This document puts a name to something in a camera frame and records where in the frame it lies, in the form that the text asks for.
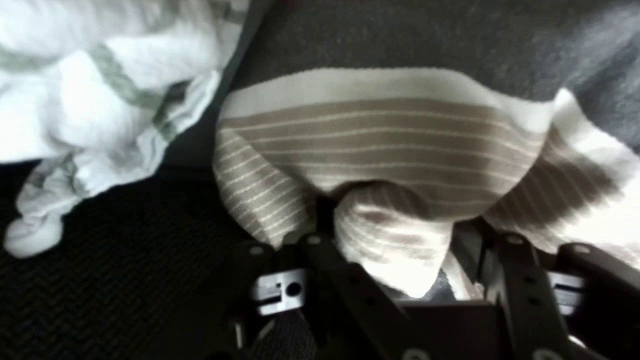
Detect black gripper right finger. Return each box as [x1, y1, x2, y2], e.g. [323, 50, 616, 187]
[458, 221, 640, 360]

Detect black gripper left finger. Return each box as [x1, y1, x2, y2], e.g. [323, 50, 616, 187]
[228, 228, 416, 360]

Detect large striped throw pillow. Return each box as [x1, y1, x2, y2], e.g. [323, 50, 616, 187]
[211, 0, 640, 302]

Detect dark gray couch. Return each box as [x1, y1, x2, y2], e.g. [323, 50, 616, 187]
[0, 112, 268, 360]

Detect crumpled white cloth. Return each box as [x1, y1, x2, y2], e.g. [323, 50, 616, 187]
[0, 0, 251, 260]

